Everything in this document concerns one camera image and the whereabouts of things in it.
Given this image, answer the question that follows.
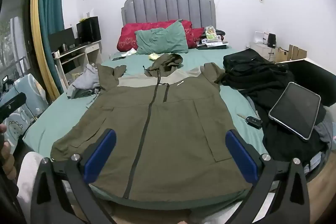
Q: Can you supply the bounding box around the grey hoodie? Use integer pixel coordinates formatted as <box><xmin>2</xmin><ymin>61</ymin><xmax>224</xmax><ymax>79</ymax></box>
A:
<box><xmin>66</xmin><ymin>64</ymin><xmax>101</xmax><ymax>99</ymax></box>

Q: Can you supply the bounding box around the grey padded headboard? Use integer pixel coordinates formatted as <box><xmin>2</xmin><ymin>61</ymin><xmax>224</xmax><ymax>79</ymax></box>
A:
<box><xmin>121</xmin><ymin>0</ymin><xmax>217</xmax><ymax>30</ymax></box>

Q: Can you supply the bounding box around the person's left hand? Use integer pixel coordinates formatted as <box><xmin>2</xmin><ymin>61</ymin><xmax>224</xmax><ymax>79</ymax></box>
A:
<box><xmin>0</xmin><ymin>124</ymin><xmax>17</xmax><ymax>180</ymax></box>

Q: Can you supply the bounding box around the black panel with white edge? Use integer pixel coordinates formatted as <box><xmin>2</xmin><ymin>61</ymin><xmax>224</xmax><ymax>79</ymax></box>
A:
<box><xmin>278</xmin><ymin>57</ymin><xmax>336</xmax><ymax>109</ymax></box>

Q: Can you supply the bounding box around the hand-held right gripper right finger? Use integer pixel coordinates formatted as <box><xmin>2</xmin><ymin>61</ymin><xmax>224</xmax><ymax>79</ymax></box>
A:
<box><xmin>225</xmin><ymin>129</ymin><xmax>311</xmax><ymax>224</ymax></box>

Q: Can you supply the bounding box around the yellow curtain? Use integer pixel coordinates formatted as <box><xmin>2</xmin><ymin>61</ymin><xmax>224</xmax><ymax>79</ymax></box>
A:
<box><xmin>30</xmin><ymin>0</ymin><xmax>61</xmax><ymax>102</ymax></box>

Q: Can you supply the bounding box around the white computer desk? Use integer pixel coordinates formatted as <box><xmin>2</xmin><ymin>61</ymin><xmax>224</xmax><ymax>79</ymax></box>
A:
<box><xmin>52</xmin><ymin>40</ymin><xmax>103</xmax><ymax>93</ymax></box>

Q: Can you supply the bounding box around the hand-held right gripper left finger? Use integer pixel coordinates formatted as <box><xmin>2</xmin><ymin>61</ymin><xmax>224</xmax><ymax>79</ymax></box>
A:
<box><xmin>30</xmin><ymin>129</ymin><xmax>117</xmax><ymax>224</ymax></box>

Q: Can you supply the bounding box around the white nightstand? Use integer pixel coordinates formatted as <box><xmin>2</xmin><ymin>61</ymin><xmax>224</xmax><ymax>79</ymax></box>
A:
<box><xmin>249</xmin><ymin>42</ymin><xmax>276</xmax><ymax>63</ymax></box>

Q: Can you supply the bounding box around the black car key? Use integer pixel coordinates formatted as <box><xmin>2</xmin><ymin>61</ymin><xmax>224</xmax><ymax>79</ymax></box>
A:
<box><xmin>238</xmin><ymin>114</ymin><xmax>263</xmax><ymax>130</ymax></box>

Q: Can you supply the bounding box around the glass balcony door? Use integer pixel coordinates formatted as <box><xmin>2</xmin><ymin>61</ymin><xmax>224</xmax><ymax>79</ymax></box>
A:
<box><xmin>0</xmin><ymin>0</ymin><xmax>34</xmax><ymax>77</ymax></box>

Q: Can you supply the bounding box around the brown paper bag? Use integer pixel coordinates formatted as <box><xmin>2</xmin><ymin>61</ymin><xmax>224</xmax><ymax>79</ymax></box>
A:
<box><xmin>275</xmin><ymin>48</ymin><xmax>289</xmax><ymax>63</ymax></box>

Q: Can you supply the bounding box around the white box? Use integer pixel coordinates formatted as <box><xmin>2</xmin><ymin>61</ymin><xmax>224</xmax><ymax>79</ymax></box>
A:
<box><xmin>254</xmin><ymin>31</ymin><xmax>268</xmax><ymax>44</ymax></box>

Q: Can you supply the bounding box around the black computer tower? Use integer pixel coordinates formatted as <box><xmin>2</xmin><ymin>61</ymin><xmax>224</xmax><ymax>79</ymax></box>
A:
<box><xmin>76</xmin><ymin>16</ymin><xmax>101</xmax><ymax>44</ymax></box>

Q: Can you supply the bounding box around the olive green hooded jacket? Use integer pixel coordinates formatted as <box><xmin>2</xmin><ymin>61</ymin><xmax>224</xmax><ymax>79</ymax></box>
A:
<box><xmin>50</xmin><ymin>53</ymin><xmax>254</xmax><ymax>201</ymax></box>

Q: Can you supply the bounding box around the white cloth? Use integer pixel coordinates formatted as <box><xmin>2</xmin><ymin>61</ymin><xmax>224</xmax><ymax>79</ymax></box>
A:
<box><xmin>17</xmin><ymin>152</ymin><xmax>50</xmax><ymax>214</ymax></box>

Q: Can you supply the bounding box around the black monitor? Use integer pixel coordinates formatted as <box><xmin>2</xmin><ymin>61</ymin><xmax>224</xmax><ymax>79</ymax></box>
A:
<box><xmin>48</xmin><ymin>28</ymin><xmax>75</xmax><ymax>52</ymax></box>

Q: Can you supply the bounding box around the stack of papers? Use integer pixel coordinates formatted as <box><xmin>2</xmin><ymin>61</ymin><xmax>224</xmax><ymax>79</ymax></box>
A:
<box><xmin>196</xmin><ymin>39</ymin><xmax>229</xmax><ymax>51</ymax></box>

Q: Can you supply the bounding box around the dinosaur print blanket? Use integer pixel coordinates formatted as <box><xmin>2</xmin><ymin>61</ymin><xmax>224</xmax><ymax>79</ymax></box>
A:
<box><xmin>0</xmin><ymin>74</ymin><xmax>49</xmax><ymax>151</ymax></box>

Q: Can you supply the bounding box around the cardboard box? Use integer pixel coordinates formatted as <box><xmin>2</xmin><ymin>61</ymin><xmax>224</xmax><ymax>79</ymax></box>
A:
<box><xmin>288</xmin><ymin>45</ymin><xmax>307</xmax><ymax>61</ymax></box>

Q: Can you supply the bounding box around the black clothes pile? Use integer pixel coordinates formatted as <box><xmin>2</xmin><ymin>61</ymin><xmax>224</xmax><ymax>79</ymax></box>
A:
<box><xmin>215</xmin><ymin>48</ymin><xmax>328</xmax><ymax>161</ymax></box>

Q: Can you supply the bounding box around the green pillow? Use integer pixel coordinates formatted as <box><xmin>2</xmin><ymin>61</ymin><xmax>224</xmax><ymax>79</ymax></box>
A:
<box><xmin>135</xmin><ymin>21</ymin><xmax>189</xmax><ymax>55</ymax></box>

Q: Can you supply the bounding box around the grey tablet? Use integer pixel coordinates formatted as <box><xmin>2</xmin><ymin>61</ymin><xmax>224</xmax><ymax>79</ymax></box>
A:
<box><xmin>268</xmin><ymin>82</ymin><xmax>321</xmax><ymax>140</ymax></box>

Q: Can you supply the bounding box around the bed with green sheet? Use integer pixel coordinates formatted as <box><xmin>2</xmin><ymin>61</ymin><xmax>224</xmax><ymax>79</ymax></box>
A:
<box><xmin>22</xmin><ymin>44</ymin><xmax>326</xmax><ymax>214</ymax></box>

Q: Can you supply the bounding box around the red patterned quilt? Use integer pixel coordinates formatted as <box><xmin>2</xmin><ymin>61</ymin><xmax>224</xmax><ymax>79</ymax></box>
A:
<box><xmin>117</xmin><ymin>20</ymin><xmax>205</xmax><ymax>52</ymax></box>

